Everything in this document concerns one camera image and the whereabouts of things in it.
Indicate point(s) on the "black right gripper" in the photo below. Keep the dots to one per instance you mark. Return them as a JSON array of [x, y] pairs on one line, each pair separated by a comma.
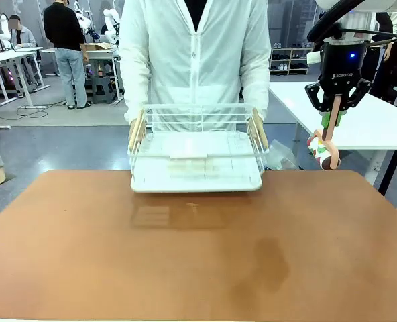
[[342, 67]]

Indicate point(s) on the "pink patterned mug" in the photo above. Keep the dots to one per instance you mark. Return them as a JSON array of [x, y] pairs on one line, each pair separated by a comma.
[[329, 157]]

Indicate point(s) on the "person's right forearm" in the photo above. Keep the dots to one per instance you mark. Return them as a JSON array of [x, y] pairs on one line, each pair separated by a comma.
[[133, 84]]

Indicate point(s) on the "person's left forearm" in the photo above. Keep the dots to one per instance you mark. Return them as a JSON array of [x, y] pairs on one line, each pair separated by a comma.
[[257, 84]]

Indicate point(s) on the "person's left hand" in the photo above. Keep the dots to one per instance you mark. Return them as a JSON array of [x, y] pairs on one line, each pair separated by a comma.
[[259, 115]]

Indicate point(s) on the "person's right hand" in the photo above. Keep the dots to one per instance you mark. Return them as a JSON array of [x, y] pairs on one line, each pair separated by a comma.
[[131, 132]]

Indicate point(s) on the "white side table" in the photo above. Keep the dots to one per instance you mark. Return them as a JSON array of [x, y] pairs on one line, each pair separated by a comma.
[[363, 131]]

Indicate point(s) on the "person in dark coat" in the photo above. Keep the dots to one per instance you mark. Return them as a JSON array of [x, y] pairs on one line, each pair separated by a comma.
[[391, 67]]

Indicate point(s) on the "wooden shoe rack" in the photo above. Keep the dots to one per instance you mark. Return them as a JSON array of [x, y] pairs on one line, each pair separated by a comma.
[[290, 62]]

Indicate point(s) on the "clear plastic bag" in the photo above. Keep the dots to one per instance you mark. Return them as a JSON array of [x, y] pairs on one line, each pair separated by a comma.
[[282, 157]]

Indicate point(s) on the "person in white jacket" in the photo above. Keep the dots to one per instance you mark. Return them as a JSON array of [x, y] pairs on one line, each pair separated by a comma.
[[195, 50]]

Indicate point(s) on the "grey plastic step stool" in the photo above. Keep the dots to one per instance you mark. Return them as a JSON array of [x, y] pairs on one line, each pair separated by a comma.
[[102, 90]]

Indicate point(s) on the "grey work table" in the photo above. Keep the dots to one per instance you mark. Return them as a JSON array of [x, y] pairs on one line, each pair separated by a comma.
[[101, 55]]

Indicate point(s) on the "open cardboard box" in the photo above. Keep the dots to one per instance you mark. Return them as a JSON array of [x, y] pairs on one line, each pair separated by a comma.
[[96, 47]]

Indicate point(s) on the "person in black sweater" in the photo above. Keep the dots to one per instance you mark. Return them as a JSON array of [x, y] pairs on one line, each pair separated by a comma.
[[64, 30]]

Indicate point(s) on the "white power strip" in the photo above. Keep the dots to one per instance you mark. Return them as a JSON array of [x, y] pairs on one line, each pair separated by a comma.
[[32, 107]]

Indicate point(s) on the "seated person in grey jacket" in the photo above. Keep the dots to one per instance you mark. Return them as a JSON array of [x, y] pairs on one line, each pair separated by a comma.
[[22, 35]]

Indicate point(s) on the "white standing desk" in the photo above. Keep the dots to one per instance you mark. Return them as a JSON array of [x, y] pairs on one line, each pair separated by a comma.
[[7, 57]]

